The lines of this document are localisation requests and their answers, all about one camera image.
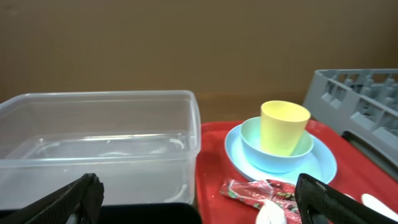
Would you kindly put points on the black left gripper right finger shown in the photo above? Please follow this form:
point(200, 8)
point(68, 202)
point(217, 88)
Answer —
point(319, 203)

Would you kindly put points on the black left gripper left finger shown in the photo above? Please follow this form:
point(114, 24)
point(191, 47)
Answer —
point(78, 202)

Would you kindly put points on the light blue plate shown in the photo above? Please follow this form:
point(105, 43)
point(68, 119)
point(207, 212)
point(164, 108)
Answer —
point(320, 163)

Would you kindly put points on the white tissue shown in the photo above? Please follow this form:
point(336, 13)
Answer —
point(270, 213)

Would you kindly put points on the white plastic spoon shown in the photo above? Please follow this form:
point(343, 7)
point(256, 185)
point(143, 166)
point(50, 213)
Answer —
point(376, 205)

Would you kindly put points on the red snack wrapper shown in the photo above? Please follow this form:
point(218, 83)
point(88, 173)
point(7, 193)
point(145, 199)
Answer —
point(255, 193)

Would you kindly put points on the yellow plastic cup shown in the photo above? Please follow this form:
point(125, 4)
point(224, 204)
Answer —
point(282, 125)

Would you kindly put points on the light blue bowl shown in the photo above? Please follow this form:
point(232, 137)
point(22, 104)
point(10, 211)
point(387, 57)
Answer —
point(250, 135)

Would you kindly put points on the grey dishwasher rack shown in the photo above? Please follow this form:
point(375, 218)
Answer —
point(362, 104)

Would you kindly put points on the red serving tray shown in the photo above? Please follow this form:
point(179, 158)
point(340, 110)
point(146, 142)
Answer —
point(356, 174)

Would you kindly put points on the clear plastic bin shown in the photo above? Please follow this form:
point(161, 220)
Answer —
point(142, 145)

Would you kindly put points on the black tray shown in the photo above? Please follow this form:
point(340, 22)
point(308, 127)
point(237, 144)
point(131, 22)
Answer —
point(156, 213)

